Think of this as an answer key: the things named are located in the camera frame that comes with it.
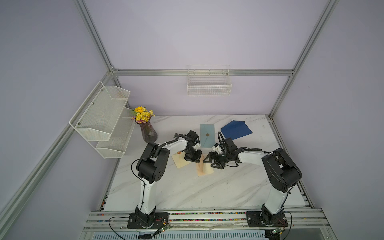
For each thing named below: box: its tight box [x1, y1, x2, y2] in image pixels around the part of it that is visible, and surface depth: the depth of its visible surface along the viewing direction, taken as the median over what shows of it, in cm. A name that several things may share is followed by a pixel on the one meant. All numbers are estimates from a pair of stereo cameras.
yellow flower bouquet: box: [130, 106, 155, 124], surface depth 90 cm
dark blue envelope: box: [221, 120, 253, 140], surface depth 113 cm
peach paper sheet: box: [196, 154, 209, 176], surface depth 93 cm
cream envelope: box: [171, 151, 192, 169], surface depth 97 cm
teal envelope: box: [200, 123, 216, 148], surface depth 113 cm
